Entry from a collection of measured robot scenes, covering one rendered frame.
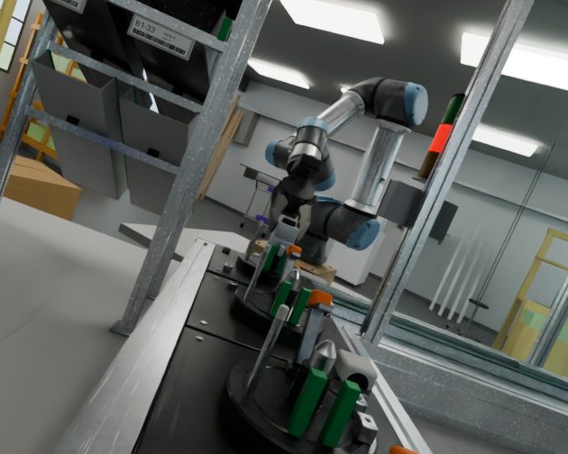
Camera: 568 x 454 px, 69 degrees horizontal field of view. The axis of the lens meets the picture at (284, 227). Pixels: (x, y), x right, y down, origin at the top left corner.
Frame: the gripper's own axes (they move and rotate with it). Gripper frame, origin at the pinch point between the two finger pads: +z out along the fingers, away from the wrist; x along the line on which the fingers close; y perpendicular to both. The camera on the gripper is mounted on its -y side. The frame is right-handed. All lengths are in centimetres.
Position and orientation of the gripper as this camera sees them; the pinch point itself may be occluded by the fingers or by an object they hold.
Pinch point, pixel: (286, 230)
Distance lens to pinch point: 83.7
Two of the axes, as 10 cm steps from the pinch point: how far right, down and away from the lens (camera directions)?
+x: -9.2, -3.7, -1.4
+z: -2.3, 7.8, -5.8
